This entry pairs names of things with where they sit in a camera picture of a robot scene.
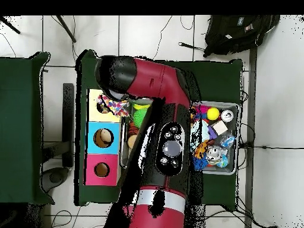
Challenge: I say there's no pink spiky ball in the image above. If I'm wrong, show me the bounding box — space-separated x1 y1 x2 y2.
194 104 210 119

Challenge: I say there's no polka-dot cloth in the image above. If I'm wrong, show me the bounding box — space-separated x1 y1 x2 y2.
97 94 132 118

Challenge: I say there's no grey round base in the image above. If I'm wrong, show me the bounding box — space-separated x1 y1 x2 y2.
42 167 69 193

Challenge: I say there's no black backpack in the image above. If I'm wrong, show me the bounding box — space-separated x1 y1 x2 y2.
203 15 281 58

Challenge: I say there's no clear mesh bin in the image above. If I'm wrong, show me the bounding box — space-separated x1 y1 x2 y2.
118 97 241 176

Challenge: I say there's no green spiky ball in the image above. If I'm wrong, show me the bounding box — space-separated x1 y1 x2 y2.
132 105 151 129

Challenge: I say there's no mint green cloth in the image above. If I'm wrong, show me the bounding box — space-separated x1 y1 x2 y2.
192 119 210 149

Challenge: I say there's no tan round wooden block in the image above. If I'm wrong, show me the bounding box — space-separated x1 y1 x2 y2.
127 134 140 150

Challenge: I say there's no silver drink can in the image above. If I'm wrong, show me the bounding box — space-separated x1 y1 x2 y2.
206 147 224 164

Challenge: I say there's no black cable with plug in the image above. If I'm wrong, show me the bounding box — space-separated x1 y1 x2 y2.
178 42 206 52

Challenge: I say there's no thin black floor cable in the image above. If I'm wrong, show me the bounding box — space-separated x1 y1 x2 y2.
151 15 174 61

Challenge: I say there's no black tripod leg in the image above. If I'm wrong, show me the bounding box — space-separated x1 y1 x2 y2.
56 15 77 43
0 16 22 35

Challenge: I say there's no wooden box with three holes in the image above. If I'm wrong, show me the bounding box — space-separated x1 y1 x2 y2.
85 88 124 187

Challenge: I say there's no dark green side tablecloth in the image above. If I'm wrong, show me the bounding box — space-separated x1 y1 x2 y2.
0 51 54 205

